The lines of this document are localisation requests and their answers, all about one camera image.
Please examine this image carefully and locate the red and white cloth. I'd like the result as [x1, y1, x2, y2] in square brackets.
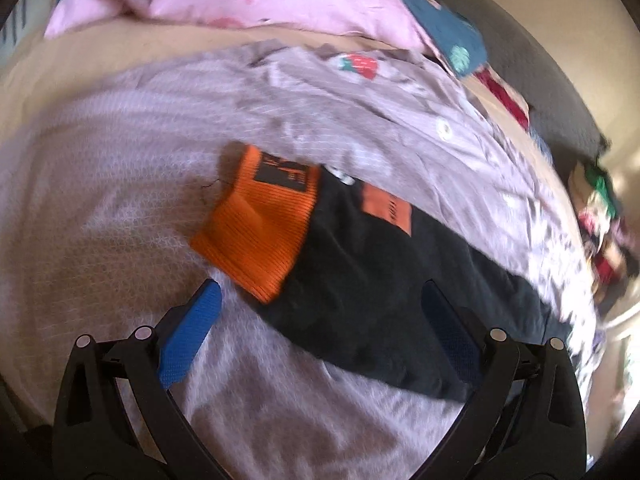
[472, 67, 531, 131]

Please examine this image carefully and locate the beige bed sheet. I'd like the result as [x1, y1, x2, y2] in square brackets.
[0, 20, 401, 126]

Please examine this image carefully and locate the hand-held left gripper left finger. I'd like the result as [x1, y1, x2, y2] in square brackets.
[52, 278, 222, 480]

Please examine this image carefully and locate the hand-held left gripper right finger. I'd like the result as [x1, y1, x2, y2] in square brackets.
[422, 280, 587, 480]

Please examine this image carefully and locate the grey padded headboard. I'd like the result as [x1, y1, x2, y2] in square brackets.
[480, 0, 608, 171]

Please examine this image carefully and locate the black garment with orange sleeve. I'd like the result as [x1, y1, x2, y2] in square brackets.
[190, 144, 573, 403]

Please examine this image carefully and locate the stack of folded clothes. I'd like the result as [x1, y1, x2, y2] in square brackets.
[570, 160, 640, 306]

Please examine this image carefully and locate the blue leaf print pillow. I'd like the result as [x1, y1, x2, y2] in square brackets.
[375, 0, 488, 81]

